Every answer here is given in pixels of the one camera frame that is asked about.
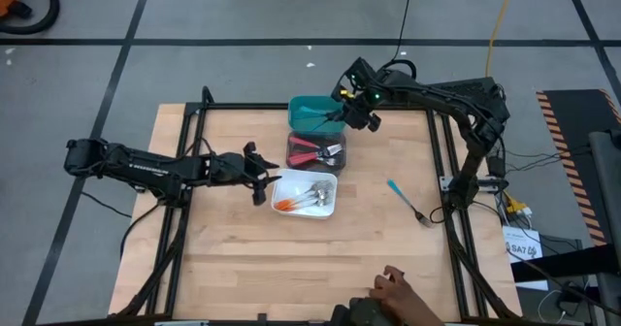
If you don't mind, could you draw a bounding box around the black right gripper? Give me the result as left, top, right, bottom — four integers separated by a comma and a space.
310, 86, 384, 135

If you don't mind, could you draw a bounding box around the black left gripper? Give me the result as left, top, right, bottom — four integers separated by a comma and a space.
208, 141, 284, 207

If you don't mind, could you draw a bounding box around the white plastic bin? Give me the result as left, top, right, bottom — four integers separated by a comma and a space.
270, 168, 340, 220

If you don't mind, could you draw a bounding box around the red handled fork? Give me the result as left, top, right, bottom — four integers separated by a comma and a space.
287, 143, 344, 168
289, 136, 340, 168
287, 151, 340, 168

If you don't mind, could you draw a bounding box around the person's forearm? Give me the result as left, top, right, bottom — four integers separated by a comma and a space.
397, 291, 446, 326

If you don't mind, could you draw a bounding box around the teal plastic bin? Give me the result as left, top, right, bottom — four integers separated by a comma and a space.
286, 94, 348, 138

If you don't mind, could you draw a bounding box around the brown translucent plastic bin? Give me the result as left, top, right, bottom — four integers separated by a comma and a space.
284, 130, 347, 178

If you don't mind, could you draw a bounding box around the black computer case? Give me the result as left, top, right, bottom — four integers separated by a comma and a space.
377, 77, 511, 142

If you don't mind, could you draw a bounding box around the person's hand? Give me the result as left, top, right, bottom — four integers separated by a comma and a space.
368, 265, 414, 312

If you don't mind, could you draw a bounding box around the dark olive object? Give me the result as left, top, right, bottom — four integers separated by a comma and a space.
329, 296, 394, 326

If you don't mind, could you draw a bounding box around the yellow plug bundle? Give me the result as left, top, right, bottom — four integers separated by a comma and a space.
504, 197, 534, 220

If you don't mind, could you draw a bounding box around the white paper label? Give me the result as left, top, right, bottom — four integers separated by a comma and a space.
501, 224, 550, 292

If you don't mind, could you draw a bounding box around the black hazard striped mat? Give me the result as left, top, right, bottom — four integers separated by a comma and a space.
536, 87, 621, 247

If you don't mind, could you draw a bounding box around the black beam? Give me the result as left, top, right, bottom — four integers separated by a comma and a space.
508, 244, 621, 284

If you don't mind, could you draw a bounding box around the grey cabinet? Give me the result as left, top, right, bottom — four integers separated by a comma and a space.
587, 129, 621, 326

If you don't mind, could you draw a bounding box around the black aluminium table frame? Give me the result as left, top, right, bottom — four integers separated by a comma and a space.
109, 86, 523, 326

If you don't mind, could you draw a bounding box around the black hanging cable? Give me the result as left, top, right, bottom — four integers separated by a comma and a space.
380, 0, 418, 82

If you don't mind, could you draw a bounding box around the yellow cable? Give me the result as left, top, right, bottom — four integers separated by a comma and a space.
484, 0, 516, 79

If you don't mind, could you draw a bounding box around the black vacuum hose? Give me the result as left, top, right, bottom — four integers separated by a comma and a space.
0, 0, 61, 36

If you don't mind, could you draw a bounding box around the white thin cable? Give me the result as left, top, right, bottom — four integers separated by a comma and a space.
536, 289, 572, 325

